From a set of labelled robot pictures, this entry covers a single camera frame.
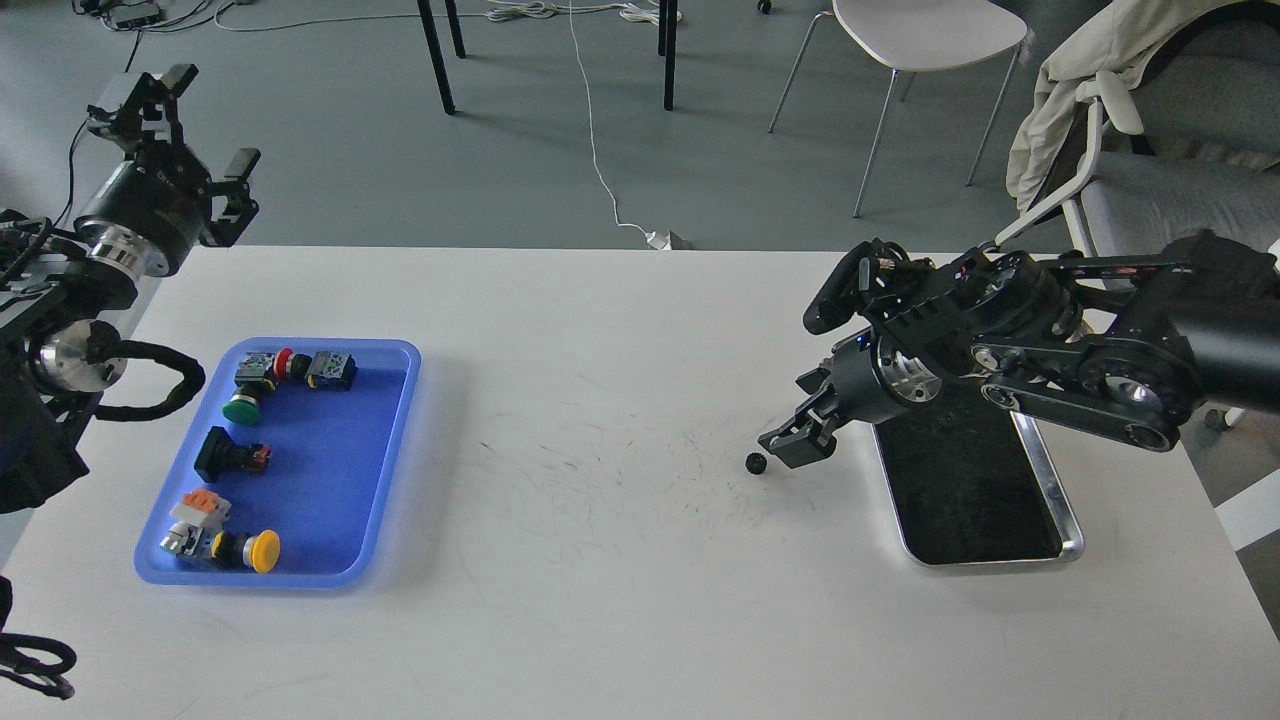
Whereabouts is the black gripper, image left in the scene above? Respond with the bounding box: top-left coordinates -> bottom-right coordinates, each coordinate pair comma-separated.
76,64 -> 261,277

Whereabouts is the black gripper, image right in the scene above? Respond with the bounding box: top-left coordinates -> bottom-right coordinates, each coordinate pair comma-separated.
756,328 -> 945,469

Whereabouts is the black robot arm, image right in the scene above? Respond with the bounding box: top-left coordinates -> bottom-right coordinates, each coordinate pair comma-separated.
758,231 -> 1279,468

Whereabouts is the silver metal tray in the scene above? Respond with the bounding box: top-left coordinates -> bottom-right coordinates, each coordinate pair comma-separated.
873,387 -> 1085,571

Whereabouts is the blue plastic tray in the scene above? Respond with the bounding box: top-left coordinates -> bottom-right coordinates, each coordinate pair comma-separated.
133,337 -> 422,591

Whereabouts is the white power adapter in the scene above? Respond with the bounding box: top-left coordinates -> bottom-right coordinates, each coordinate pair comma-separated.
645,231 -> 692,251

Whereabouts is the green push button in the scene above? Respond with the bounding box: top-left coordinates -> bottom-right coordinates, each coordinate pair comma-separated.
221,352 -> 278,427

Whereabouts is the black table leg left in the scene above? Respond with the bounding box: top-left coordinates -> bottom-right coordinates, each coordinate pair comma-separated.
415,0 -> 467,117

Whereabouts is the black table leg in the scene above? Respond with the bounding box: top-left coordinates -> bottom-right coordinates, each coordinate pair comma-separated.
415,0 -> 467,117
658,0 -> 678,111

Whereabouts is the black red push button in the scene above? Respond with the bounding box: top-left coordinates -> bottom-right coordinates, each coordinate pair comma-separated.
193,427 -> 273,484

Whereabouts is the white chair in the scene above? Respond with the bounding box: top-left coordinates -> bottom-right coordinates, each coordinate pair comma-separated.
767,1 -> 1030,218

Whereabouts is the yellow mushroom push button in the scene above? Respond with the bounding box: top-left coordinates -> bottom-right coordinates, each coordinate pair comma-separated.
210,529 -> 282,574

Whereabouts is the black table leg right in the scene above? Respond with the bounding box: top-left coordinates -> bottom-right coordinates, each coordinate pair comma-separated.
658,0 -> 678,111

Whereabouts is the grey office chair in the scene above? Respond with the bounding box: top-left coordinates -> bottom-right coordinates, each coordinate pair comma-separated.
980,0 -> 1280,430

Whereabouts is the beige jacket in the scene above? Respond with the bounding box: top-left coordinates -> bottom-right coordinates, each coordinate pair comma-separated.
1005,1 -> 1228,214

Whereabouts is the black cable on floor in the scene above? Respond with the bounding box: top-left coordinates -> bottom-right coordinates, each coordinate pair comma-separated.
55,0 -> 241,225

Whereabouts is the black green switch block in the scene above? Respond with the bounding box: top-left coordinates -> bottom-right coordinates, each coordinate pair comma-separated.
303,350 -> 358,392

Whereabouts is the white cable on floor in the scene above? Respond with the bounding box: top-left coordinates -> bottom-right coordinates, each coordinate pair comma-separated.
216,0 -> 684,241

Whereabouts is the orange white switch block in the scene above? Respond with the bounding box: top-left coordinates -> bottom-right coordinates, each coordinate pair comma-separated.
159,487 -> 232,560

